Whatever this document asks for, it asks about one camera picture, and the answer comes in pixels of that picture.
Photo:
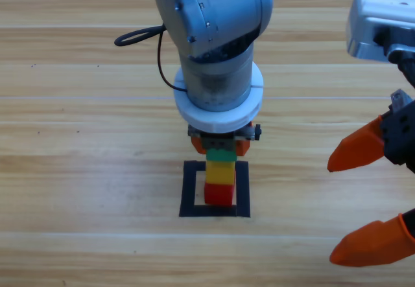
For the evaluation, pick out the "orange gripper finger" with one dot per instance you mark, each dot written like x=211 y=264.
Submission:
x=369 y=245

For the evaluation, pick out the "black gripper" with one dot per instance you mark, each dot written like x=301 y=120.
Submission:
x=400 y=134
x=218 y=139

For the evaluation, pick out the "green wooden cube block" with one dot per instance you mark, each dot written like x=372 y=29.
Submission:
x=221 y=155

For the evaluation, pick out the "yellow wooden cube block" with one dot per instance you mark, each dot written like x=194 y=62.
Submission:
x=220 y=172

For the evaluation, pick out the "red wooden cube block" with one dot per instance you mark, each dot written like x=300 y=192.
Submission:
x=217 y=194

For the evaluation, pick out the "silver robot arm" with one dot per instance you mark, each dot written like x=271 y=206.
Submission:
x=210 y=24

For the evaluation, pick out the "black tape square outline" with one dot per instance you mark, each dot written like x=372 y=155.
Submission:
x=188 y=190

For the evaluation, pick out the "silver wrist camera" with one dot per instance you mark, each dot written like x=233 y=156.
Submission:
x=361 y=41

